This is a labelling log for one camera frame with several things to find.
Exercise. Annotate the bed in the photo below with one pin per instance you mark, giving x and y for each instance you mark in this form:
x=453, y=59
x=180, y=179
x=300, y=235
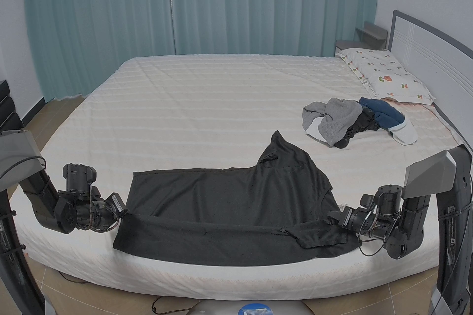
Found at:
x=203, y=95

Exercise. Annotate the black T-shirt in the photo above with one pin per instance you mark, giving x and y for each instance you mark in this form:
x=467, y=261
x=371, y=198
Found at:
x=229, y=202

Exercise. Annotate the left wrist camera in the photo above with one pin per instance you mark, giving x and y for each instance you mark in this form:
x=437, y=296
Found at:
x=96, y=192

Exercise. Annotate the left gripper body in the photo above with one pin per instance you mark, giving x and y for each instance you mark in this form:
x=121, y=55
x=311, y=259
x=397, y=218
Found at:
x=117, y=204

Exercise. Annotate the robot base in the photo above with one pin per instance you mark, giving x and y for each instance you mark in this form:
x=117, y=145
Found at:
x=251, y=309

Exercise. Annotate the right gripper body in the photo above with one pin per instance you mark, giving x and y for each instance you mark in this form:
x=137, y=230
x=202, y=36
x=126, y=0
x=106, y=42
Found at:
x=354, y=219

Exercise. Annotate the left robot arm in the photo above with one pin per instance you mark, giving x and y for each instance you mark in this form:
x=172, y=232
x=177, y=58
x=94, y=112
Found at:
x=40, y=202

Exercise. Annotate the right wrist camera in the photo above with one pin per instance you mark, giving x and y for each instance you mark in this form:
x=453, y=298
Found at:
x=367, y=202

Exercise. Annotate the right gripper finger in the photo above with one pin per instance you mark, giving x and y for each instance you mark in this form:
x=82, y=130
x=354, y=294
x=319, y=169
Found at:
x=337, y=218

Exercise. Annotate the white printed pillow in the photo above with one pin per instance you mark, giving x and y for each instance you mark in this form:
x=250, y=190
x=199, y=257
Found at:
x=388, y=75

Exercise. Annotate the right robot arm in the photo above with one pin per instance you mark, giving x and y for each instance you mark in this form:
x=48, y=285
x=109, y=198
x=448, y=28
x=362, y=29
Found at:
x=425, y=217

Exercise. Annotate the pile of clothes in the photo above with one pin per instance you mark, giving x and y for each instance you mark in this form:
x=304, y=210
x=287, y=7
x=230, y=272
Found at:
x=340, y=118

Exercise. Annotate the grey bedside table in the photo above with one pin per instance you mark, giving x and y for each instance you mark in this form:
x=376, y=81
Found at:
x=371, y=32

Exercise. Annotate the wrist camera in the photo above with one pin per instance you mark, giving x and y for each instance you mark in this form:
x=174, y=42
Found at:
x=96, y=192
x=367, y=202

